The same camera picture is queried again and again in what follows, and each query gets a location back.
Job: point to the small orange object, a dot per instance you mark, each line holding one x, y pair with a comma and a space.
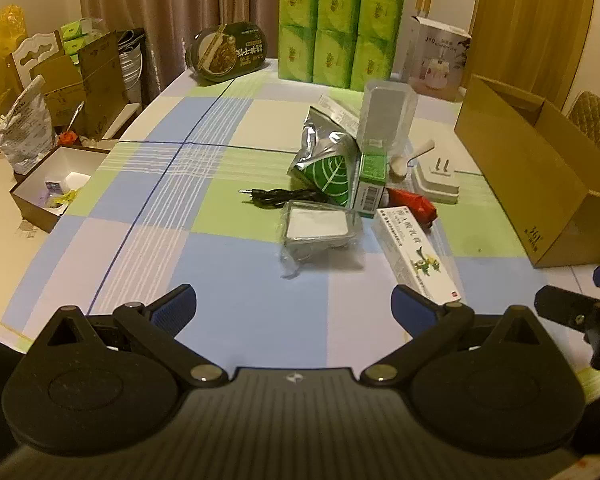
68, 137

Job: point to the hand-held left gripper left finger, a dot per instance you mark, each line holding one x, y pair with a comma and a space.
172, 306

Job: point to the brown open gift box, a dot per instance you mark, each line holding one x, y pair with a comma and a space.
62, 180

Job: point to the silver foil pouch green leaf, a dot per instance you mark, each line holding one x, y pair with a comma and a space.
325, 165

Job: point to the green tissue pack bundle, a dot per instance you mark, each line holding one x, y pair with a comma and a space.
337, 30

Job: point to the white power adapter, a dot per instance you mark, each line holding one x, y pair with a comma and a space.
436, 180

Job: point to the blue green checked desktop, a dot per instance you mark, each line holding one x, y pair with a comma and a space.
220, 280

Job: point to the small green boxes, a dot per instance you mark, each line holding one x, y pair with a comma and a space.
80, 35

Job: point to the white humidifier box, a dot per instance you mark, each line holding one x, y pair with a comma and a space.
437, 60

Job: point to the wooden door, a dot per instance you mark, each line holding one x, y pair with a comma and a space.
525, 20

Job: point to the large cardboard box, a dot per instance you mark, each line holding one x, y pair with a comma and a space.
540, 170

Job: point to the plastic bagged white pad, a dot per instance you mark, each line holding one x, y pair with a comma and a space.
317, 225

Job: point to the cream plastic spoon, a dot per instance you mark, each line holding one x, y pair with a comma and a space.
405, 162

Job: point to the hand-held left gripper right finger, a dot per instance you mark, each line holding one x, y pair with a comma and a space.
412, 310

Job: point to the white carved cardboard piece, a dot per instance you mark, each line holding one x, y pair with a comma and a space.
35, 52

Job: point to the red object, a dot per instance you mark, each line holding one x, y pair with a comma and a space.
415, 206

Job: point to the stacked brown cardboard boxes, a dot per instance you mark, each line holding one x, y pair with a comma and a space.
95, 85

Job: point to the dark oval instant meal bowl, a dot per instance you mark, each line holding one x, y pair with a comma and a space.
227, 52

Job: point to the white printed plastic bag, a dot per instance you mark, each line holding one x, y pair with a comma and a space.
25, 125

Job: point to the long white ointment box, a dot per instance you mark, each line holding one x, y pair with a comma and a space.
415, 255

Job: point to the clear plastic container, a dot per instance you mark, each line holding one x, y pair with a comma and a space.
385, 115

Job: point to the grey ribbed bucket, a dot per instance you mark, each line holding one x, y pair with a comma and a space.
131, 67

